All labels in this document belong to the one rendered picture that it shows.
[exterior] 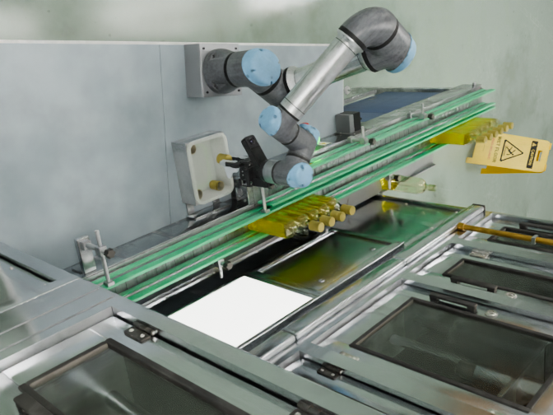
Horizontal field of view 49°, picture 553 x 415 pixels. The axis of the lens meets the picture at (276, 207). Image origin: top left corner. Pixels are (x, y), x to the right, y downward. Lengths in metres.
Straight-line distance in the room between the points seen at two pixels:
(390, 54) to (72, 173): 1.00
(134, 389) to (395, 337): 0.92
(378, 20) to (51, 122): 0.97
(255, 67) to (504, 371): 1.12
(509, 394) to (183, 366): 0.82
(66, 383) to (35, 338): 0.16
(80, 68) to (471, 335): 1.36
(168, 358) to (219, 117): 1.32
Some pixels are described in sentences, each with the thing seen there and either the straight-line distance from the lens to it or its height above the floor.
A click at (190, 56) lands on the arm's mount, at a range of 2.13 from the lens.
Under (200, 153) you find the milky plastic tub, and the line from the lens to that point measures 2.18.
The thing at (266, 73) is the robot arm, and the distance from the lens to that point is 1.96.
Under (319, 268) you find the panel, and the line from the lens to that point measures 2.09.
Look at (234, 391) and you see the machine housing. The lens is 0.97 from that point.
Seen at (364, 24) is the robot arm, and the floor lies 1.42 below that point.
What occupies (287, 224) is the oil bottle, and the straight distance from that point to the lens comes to 2.08.
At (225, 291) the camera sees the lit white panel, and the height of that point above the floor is 1.03.
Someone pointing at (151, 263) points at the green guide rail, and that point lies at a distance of 1.90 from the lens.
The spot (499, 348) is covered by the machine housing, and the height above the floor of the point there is 1.85.
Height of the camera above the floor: 2.46
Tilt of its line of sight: 43 degrees down
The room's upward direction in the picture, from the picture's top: 101 degrees clockwise
